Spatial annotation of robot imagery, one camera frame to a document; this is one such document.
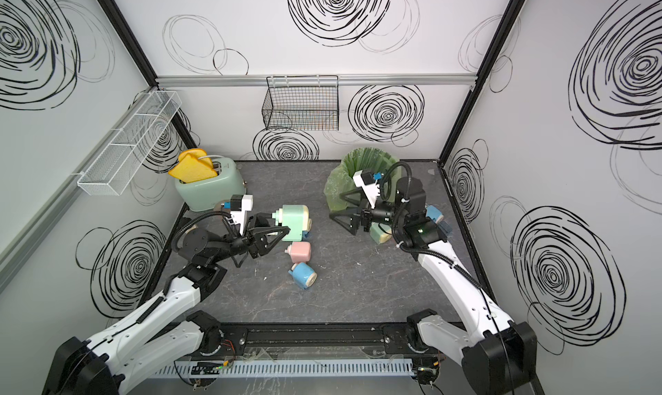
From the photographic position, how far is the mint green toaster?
95cm

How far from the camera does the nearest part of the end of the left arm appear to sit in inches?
22.8

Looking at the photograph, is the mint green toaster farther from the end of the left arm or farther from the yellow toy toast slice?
the end of the left arm

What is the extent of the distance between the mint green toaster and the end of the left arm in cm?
45

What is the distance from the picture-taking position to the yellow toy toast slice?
909 mm
